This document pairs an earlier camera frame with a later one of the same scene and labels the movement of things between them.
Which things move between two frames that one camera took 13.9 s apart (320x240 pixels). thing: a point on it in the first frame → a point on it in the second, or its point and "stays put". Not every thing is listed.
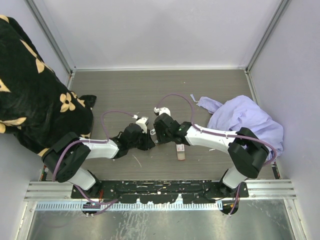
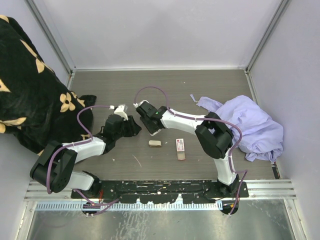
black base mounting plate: (147, 191) stays put
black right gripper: (160, 139) → (151, 130)
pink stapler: (152, 132) stays put
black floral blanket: (36, 104) stays put
